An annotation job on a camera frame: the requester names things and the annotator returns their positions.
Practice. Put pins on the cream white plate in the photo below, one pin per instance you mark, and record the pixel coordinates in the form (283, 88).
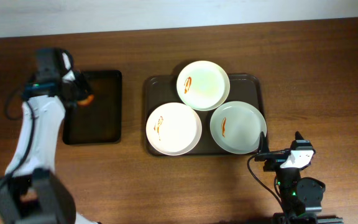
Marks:
(203, 85)

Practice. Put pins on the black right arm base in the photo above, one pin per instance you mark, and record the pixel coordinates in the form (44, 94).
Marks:
(279, 218)

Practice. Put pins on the small black tray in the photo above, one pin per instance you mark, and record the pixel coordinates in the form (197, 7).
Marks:
(100, 121)

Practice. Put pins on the large brown serving tray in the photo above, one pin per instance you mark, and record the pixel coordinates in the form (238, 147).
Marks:
(162, 89)

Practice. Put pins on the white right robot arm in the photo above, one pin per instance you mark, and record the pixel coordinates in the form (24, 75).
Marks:
(299, 197)

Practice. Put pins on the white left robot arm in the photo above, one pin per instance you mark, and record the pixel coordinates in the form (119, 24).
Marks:
(30, 192)

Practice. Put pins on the pale green plate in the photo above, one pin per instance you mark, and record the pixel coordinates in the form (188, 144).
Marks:
(236, 127)

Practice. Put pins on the green and orange sponge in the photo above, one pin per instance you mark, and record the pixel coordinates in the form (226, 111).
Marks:
(87, 101)

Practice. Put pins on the pinkish white plate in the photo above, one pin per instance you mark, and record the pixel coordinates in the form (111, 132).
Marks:
(173, 129)

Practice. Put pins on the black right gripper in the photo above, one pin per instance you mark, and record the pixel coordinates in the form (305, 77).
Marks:
(276, 157)

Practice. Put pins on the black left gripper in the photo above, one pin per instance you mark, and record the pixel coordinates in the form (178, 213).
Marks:
(79, 90)

